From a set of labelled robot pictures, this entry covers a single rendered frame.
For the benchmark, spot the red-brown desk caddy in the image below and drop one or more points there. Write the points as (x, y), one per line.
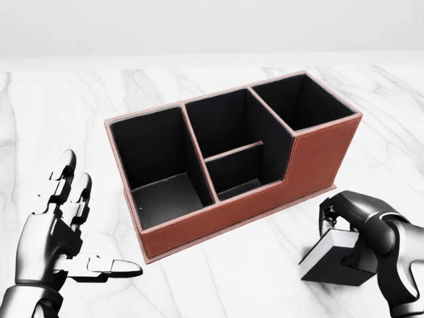
(228, 165)

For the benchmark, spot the black book with white pages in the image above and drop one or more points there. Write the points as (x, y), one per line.
(331, 265)

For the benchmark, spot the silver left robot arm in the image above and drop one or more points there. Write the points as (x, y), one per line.
(26, 301)

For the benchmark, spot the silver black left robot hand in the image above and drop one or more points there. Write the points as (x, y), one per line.
(36, 238)

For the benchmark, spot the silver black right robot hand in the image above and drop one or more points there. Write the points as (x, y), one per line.
(357, 212)

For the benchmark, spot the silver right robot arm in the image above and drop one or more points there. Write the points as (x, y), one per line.
(404, 265)

